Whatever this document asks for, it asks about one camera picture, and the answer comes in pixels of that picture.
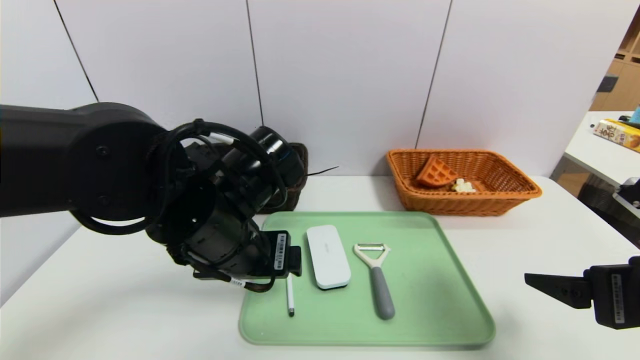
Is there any dark brown wicker basket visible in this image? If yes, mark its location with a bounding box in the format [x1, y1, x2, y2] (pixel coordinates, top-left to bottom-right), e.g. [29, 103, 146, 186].
[260, 142, 309, 215]

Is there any peeler with grey handle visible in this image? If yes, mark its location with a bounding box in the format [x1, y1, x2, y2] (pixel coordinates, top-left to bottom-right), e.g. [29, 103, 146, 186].
[353, 243, 396, 321]

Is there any orange wicker basket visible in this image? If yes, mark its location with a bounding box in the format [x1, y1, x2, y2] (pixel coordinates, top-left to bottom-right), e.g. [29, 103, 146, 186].
[386, 148, 544, 217]

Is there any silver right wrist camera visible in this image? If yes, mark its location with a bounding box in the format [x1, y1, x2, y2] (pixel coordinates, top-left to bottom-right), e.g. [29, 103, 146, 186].
[612, 177, 640, 218]

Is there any white rectangular case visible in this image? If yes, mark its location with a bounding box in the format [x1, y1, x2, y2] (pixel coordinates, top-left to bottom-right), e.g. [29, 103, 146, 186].
[306, 224, 352, 291]

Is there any dark grey small box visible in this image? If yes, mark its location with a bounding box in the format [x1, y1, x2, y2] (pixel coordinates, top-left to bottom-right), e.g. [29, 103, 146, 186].
[597, 74, 621, 94]

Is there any yellow snack box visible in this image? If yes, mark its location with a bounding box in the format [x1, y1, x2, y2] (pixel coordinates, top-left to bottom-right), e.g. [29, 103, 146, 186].
[593, 118, 640, 153]

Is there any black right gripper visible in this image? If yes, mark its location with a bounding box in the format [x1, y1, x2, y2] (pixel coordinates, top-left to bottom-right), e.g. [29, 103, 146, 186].
[524, 255, 640, 330]

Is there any white side table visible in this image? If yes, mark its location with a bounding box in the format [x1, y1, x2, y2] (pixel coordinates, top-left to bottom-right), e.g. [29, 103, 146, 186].
[564, 111, 640, 196]

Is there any orange toy waffle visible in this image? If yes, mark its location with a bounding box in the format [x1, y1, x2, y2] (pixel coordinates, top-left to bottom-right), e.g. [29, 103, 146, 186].
[416, 154, 459, 189]

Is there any light green plastic tray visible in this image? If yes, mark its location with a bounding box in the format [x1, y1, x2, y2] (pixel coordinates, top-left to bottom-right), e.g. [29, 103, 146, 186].
[239, 211, 497, 348]

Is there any wooden shelf unit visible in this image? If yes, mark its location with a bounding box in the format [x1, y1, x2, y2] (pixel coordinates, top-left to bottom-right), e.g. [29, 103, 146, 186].
[590, 10, 640, 113]

